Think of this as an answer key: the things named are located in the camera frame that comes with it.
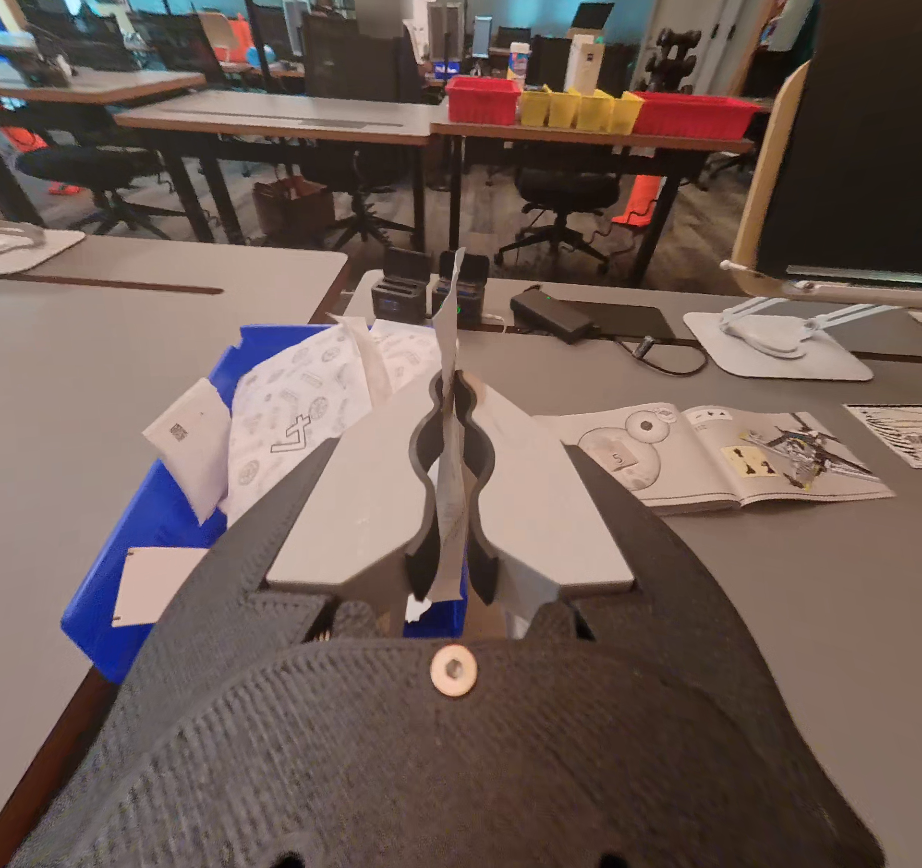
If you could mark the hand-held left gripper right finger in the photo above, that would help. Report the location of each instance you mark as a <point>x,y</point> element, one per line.
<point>547,515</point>

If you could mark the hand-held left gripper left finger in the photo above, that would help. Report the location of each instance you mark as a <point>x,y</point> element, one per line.
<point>353,508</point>

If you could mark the blue plastic bin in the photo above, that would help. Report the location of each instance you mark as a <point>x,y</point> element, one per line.
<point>155,522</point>

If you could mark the printed white paper bag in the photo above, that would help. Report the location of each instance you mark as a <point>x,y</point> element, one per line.
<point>407,357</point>
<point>295,407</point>

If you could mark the white paper bag with code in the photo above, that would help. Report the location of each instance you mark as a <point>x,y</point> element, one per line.
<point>191,436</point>

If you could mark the open instruction booklet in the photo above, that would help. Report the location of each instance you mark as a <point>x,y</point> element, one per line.
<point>720,465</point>

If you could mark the black power adapter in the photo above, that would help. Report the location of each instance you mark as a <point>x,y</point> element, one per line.
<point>551,310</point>

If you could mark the black flat desk cover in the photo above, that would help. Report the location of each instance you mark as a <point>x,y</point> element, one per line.
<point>634,317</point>

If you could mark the black charger case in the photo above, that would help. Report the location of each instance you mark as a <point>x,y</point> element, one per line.
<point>400,288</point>
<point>472,292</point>

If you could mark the grey monitor stand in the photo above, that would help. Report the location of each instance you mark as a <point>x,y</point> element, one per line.
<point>36,245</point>
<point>778,353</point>

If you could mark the black office chair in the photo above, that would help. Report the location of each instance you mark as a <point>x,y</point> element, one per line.
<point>79,166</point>
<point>353,54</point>
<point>569,191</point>

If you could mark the orange cone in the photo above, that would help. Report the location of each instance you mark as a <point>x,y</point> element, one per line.
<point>637,202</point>

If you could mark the black and white tag sheet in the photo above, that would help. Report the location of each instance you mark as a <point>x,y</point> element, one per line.
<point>893,432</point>

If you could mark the grey office table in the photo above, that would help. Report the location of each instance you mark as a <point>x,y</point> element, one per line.
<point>93,83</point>
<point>274,113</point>
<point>590,139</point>

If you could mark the yellow plastic bin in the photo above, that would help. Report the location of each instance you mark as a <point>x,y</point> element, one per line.
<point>563,110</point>
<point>625,115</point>
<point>534,108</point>
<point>593,113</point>

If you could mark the small red plastic bin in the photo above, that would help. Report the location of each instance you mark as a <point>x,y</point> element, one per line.
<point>482,101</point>

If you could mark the long red plastic bin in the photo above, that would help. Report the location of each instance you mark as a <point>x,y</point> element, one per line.
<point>691,117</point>

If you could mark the white wipes canister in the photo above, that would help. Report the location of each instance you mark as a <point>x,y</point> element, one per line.
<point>518,65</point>

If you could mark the white tall box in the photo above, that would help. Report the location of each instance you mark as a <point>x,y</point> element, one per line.
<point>583,65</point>

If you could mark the black monitor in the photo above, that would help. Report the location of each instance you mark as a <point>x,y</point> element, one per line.
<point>850,162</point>

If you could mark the black dumbbell rack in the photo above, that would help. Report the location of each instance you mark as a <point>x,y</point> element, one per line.
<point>670,58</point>

